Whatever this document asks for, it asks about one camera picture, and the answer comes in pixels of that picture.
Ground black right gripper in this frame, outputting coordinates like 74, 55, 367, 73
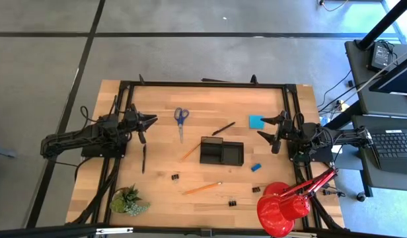
257, 110, 294, 145

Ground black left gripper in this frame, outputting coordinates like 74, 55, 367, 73
123, 110, 159, 133

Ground blue sticky note pad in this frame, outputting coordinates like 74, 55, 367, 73
248, 114, 266, 130

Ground blue-handled scissors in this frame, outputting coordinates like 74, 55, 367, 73
174, 107, 190, 144

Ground black mesh desk organizer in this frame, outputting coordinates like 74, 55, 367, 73
199, 136, 244, 167

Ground orange pencil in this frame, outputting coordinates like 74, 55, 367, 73
182, 181, 223, 196
180, 141, 202, 162

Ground red desk lamp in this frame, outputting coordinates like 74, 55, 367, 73
256, 167, 339, 238

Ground potted green succulent plant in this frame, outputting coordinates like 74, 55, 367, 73
110, 184, 151, 218

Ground black desk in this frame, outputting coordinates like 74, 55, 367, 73
344, 39, 407, 118

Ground black laptop keyboard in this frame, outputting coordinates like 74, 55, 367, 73
366, 128, 407, 175

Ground black laptop shelf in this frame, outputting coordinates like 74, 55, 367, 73
351, 114, 407, 192

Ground black power adapter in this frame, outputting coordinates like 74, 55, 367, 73
369, 42, 395, 73

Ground black computer monitor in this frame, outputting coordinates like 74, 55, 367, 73
368, 52, 407, 97

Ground grey floor object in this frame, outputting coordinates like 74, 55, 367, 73
0, 147, 18, 159

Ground black pole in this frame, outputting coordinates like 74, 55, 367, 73
357, 0, 407, 51

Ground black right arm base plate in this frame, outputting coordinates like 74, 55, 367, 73
287, 140, 334, 163

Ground black aluminium table frame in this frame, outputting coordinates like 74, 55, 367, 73
71, 74, 345, 232

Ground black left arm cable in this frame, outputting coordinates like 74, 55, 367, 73
79, 104, 93, 125

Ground black floor cable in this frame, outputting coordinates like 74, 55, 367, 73
317, 69, 359, 115

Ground black aluminium rail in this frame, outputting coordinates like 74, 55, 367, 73
0, 223, 407, 238

